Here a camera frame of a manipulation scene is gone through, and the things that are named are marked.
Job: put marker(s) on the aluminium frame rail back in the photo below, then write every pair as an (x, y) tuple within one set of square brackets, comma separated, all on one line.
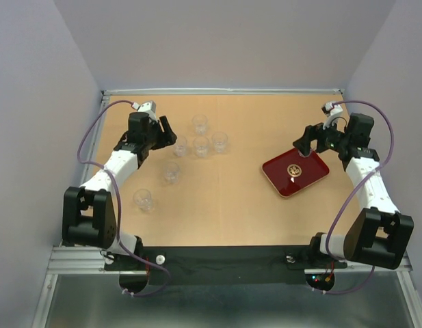
[(220, 91)]

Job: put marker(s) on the red rectangular tray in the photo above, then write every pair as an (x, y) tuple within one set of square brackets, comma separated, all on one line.
[(290, 172)]

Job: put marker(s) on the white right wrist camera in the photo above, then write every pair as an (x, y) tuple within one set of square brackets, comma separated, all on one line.
[(332, 112)]

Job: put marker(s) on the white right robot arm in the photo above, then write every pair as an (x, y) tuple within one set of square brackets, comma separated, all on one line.
[(380, 233)]

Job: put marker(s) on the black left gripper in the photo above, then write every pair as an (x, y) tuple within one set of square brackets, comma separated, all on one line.
[(167, 137)]

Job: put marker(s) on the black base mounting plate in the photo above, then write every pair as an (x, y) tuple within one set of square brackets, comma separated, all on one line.
[(230, 265)]

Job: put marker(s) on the aluminium frame rail left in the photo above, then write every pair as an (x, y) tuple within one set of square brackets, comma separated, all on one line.
[(88, 143)]

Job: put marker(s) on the aluminium frame rail front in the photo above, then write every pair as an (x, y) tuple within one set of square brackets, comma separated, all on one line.
[(89, 261)]

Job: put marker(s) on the clear glass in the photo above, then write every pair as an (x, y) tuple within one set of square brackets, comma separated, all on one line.
[(201, 146), (180, 146), (219, 140), (200, 123), (307, 154), (143, 199), (171, 172)]

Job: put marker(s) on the aluminium frame rail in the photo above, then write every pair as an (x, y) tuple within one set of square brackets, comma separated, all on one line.
[(89, 261), (220, 91), (88, 143)]

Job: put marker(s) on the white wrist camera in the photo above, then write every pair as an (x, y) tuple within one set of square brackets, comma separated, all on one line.
[(146, 107), (332, 112)]

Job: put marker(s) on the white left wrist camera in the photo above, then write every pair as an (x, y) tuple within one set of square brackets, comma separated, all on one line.
[(146, 107)]

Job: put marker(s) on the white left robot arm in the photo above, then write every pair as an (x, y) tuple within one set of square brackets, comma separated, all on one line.
[(89, 217)]

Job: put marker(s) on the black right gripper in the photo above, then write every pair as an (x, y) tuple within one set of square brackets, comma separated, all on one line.
[(311, 133)]

